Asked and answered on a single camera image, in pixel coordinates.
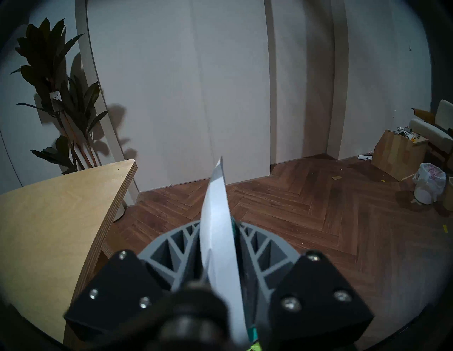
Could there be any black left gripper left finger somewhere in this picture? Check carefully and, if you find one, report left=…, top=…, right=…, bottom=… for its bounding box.
left=64, top=221, right=204, bottom=342

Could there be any light wooden table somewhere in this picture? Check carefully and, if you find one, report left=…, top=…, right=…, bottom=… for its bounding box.
left=0, top=159, right=138, bottom=351

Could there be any white cushioned wooden armchair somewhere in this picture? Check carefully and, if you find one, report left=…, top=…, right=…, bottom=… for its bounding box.
left=409, top=100, right=453, bottom=167

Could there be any tall potted green plant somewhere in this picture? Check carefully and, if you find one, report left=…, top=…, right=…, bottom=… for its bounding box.
left=10, top=18, right=126, bottom=223

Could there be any trash pile in crate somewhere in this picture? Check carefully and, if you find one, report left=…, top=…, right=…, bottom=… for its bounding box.
left=391, top=126, right=420, bottom=140

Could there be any silver teal snack bag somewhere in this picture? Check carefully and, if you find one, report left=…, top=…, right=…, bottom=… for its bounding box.
left=199, top=157, right=260, bottom=349

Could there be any white bin with plastic bag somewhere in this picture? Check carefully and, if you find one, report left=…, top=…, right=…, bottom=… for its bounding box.
left=412, top=163, right=446, bottom=205

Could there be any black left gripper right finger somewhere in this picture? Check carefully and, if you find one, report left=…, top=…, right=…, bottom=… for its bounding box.
left=234, top=221, right=375, bottom=351

